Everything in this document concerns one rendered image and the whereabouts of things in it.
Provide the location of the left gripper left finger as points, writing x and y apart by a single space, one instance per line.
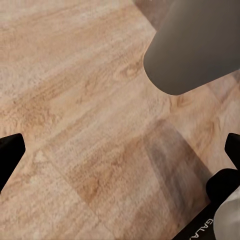
12 149

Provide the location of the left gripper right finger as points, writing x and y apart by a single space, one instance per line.
232 148

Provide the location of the trash can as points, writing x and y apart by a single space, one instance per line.
197 42

